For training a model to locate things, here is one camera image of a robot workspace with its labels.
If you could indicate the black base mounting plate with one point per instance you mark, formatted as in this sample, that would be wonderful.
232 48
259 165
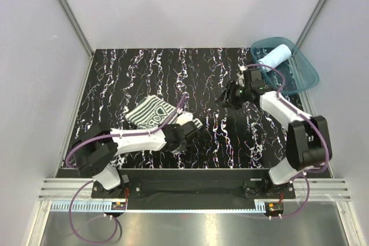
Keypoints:
195 174

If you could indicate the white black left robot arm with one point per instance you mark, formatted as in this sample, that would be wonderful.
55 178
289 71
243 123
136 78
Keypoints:
93 151

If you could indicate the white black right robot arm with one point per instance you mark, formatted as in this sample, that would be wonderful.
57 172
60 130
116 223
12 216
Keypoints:
308 143

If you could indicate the light blue towel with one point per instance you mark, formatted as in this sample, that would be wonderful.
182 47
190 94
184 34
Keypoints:
277 56

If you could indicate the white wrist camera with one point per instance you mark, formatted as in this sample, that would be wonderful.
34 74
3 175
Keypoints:
240 74
184 118

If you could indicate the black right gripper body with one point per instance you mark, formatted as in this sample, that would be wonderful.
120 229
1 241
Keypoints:
235 95

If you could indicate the white slotted cable duct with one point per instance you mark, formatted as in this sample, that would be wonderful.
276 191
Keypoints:
133 206

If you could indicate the aluminium front rail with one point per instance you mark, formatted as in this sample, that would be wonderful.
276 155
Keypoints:
319 189

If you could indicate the green white striped towel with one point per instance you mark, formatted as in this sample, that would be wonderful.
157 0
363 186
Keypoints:
153 112

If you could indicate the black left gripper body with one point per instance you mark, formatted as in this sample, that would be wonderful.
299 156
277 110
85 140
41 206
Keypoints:
183 146

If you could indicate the teal transparent plastic bin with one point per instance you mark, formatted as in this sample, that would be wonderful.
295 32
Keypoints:
297 71

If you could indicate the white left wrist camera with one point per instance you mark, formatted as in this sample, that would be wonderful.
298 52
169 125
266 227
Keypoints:
184 118

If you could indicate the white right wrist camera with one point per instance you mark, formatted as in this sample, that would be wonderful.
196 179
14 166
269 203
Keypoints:
240 74

